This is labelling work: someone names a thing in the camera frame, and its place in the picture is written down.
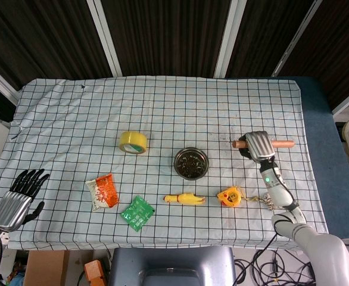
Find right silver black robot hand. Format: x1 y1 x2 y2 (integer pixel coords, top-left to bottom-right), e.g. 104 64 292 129
236 130 276 163

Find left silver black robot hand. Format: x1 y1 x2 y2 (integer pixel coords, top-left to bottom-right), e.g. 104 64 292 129
0 169 50 232

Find wooden rolling pin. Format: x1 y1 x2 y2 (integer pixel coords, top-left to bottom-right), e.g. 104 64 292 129
232 139 295 149

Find metal bowl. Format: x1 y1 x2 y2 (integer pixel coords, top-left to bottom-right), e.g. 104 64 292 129
173 147 210 181

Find orange tape measure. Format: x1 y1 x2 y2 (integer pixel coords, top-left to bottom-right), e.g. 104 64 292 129
216 186 245 208

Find cardboard box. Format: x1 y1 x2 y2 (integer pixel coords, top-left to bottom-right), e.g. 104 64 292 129
24 250 71 286

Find yellow rubber chicken toy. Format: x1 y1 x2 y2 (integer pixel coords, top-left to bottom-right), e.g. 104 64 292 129
163 192 207 207

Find orange white snack packet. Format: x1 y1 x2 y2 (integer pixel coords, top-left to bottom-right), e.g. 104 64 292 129
85 173 119 212

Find orange device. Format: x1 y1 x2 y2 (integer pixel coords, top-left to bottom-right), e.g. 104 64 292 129
83 259 104 286

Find white black checkered tablecloth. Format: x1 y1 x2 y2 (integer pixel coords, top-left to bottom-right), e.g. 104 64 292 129
0 76 330 250

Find green tea packet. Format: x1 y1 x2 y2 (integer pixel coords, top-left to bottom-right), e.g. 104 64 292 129
120 195 155 232

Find yellow tape roll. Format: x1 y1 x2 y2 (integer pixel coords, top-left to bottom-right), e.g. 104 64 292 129
119 130 149 155

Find grey robot torso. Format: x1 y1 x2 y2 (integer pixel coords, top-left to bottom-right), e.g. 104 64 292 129
107 246 238 286

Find tape measure wrist cord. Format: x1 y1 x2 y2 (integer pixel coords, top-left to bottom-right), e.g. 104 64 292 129
242 193 275 212

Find black floor cables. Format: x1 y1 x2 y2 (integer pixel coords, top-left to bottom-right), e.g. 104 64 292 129
233 235 317 286

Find white double partition post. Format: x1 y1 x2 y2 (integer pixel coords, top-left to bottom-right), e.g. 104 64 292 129
86 0 123 77

